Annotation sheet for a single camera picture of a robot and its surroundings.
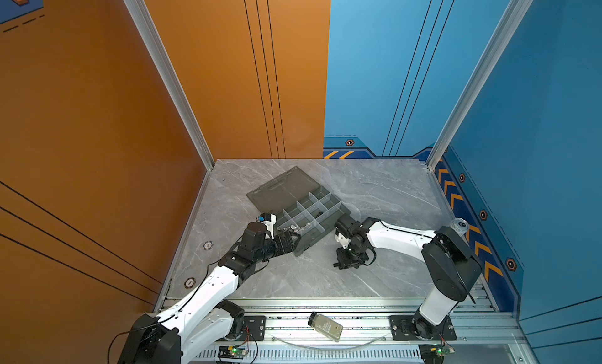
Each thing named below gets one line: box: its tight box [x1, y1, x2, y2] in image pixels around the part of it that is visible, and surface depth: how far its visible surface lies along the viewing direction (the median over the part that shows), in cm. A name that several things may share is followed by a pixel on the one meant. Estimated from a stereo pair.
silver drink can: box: [450, 217, 470, 248], surface depth 83 cm
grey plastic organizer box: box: [246, 166, 352, 257], surface depth 105 cm
